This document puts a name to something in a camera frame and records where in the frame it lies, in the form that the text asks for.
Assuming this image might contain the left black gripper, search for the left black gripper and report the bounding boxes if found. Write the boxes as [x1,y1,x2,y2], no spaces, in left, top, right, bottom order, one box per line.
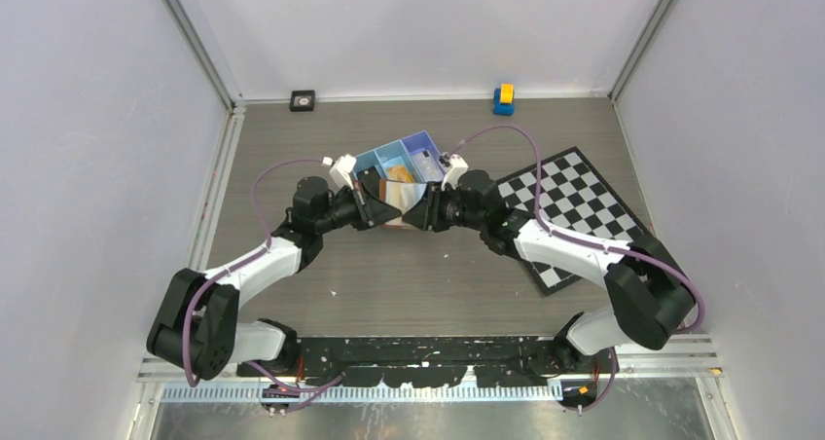
[315,180,400,235]

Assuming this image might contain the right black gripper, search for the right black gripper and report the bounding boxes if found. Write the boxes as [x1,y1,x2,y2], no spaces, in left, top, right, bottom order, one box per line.
[404,180,486,232]

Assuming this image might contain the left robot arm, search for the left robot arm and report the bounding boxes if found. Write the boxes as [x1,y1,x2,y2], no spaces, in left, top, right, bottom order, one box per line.
[146,168,401,384]

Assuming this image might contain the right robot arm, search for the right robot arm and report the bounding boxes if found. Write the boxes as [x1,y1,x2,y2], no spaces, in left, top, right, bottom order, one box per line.
[403,169,700,373]

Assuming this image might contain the white item in box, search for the white item in box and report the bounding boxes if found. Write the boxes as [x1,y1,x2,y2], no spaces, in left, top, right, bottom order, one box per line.
[411,150,444,182]

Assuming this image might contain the blue three-compartment organizer box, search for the blue three-compartment organizer box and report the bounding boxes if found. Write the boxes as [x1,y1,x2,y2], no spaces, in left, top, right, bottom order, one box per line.
[353,130,441,183]

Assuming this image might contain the blue yellow toy block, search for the blue yellow toy block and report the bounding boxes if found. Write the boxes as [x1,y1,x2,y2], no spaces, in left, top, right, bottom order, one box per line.
[492,84,515,116]

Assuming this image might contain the small black square object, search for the small black square object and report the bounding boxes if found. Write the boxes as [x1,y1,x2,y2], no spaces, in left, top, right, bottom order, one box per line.
[289,90,316,112]

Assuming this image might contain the black white checkerboard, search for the black white checkerboard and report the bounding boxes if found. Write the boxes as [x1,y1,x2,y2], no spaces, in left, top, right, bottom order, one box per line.
[496,146,656,298]

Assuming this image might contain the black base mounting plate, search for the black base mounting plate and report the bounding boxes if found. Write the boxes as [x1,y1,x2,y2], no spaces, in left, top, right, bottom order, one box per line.
[238,335,620,390]

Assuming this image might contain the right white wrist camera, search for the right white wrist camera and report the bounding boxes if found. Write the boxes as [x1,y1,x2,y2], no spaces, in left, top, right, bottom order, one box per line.
[439,154,469,190]

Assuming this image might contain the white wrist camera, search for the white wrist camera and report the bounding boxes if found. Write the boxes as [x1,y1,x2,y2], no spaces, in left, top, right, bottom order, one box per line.
[439,154,469,190]
[321,154,356,193]

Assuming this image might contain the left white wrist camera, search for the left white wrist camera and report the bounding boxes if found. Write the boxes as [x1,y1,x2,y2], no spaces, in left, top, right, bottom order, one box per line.
[321,154,356,193]

